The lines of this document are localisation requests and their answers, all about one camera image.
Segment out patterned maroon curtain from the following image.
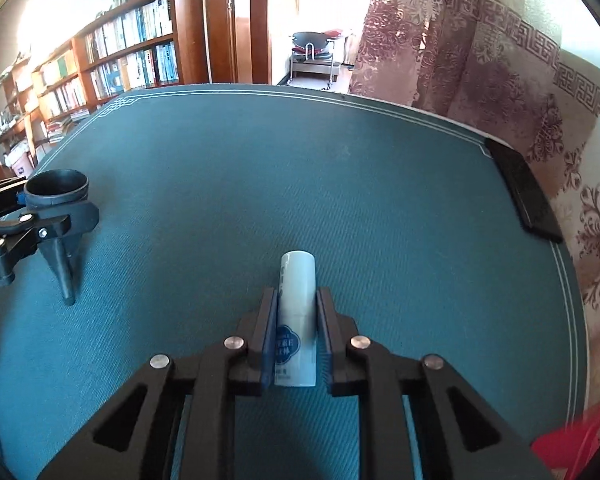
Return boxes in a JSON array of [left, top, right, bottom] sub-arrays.
[[350, 0, 600, 411]]

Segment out black ribbed case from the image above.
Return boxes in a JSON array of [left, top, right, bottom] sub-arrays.
[[24, 170, 90, 307]]

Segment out wooden bookshelf with books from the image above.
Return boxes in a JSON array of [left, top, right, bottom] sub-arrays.
[[0, 0, 181, 161]]

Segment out tall wooden bookshelf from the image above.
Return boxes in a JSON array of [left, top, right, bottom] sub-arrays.
[[72, 0, 208, 106]]

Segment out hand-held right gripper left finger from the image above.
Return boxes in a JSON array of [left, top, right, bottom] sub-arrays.
[[37, 287, 280, 480]]

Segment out red cardboard box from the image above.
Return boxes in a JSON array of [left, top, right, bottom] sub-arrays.
[[530, 395, 600, 480]]

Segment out wooden door frame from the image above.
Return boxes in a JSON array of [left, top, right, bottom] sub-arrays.
[[202, 0, 272, 86]]

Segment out metal chair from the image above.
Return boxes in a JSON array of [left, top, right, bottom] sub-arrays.
[[289, 32, 341, 89]]

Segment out black phone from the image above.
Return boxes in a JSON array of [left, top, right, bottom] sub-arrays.
[[484, 137, 565, 243]]

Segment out low wooden bookshelf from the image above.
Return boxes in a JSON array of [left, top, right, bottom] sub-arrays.
[[0, 50, 91, 171]]

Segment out small white blue bottle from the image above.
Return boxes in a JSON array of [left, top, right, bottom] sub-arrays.
[[274, 250, 317, 388]]

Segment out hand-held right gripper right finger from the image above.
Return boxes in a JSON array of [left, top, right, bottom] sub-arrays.
[[316, 287, 553, 480]]

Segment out black wok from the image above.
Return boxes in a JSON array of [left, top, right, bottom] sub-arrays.
[[291, 31, 329, 51]]

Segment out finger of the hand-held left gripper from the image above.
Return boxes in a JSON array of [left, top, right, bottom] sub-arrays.
[[0, 176, 30, 221], [0, 201, 101, 267]]

